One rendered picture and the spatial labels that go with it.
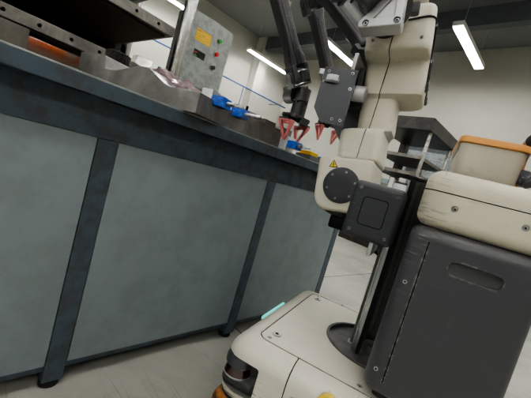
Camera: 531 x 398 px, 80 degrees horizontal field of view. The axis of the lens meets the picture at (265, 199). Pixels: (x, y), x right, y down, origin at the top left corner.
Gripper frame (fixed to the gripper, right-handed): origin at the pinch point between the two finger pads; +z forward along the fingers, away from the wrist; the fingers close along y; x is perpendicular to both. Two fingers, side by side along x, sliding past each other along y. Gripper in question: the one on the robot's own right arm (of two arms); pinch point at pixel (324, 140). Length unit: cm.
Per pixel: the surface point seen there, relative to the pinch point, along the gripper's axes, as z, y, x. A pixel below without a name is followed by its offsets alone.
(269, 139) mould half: 9.6, 36.2, 23.3
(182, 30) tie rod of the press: -36, 74, -42
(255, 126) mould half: 7, 44, 27
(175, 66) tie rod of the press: -17, 74, -41
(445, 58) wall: -314, -474, -429
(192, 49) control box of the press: -33, 66, -59
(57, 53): -2, 120, -24
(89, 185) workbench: 36, 89, 52
